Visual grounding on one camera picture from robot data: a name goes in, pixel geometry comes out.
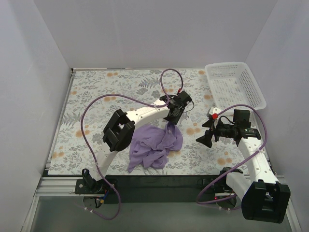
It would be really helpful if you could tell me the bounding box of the purple t shirt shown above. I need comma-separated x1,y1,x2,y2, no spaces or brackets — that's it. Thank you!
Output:
127,122,183,173

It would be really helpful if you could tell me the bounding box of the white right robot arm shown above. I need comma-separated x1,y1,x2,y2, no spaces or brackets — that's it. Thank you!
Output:
196,104,291,223

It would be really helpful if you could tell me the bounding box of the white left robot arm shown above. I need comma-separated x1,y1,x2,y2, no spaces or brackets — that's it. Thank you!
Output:
80,91,193,193

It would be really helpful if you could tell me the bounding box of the floral table mat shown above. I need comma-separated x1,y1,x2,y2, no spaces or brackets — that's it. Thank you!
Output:
48,69,243,175

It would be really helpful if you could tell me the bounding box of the white plastic basket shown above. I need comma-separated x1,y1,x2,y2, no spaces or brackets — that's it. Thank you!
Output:
205,62,267,110

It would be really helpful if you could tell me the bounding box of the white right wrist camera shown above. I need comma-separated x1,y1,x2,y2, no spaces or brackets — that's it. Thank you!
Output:
207,107,222,120

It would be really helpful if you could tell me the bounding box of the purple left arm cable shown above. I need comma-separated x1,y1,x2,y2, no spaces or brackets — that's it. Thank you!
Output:
80,69,184,221

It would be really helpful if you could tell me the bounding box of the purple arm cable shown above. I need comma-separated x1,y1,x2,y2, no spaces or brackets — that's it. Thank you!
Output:
196,104,267,211
80,69,184,221

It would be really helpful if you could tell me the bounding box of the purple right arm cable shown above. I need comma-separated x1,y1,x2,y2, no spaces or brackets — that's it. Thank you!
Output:
196,104,267,211

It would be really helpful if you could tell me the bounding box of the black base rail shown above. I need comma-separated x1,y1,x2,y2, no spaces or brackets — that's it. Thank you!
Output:
74,175,217,204

